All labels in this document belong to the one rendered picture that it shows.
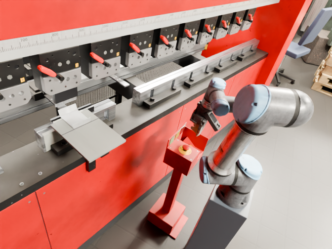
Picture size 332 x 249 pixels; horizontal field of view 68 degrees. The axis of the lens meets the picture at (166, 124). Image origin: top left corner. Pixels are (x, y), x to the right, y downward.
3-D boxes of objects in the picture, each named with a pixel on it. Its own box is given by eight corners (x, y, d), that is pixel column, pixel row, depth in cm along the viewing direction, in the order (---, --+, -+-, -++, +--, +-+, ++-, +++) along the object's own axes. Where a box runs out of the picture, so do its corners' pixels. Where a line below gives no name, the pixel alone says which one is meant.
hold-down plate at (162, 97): (149, 109, 142) (149, 105, 140) (142, 104, 144) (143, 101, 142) (180, 93, 161) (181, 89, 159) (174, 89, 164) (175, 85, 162)
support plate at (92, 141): (89, 163, 91) (89, 161, 90) (50, 126, 102) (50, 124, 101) (125, 141, 103) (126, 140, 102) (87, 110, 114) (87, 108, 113)
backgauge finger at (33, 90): (53, 117, 107) (52, 108, 104) (23, 90, 118) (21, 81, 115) (77, 108, 115) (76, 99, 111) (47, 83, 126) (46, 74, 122)
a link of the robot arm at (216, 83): (213, 84, 111) (210, 74, 117) (204, 103, 118) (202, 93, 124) (229, 87, 112) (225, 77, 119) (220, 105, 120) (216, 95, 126)
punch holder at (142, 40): (128, 69, 116) (130, 34, 105) (116, 62, 119) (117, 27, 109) (149, 62, 126) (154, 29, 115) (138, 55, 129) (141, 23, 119)
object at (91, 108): (54, 128, 104) (54, 122, 102) (50, 124, 106) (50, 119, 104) (94, 110, 117) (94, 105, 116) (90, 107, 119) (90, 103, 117)
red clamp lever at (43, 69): (42, 66, 78) (65, 77, 87) (35, 61, 80) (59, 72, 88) (39, 71, 78) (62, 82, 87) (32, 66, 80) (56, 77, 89)
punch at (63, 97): (56, 108, 100) (54, 88, 94) (54, 105, 101) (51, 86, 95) (78, 100, 107) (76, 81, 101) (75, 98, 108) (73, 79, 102)
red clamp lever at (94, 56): (95, 53, 91) (110, 64, 100) (88, 49, 93) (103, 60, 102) (92, 57, 91) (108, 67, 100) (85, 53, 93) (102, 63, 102)
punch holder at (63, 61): (46, 97, 90) (39, 55, 79) (34, 86, 93) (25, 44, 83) (81, 85, 99) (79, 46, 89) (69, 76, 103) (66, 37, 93)
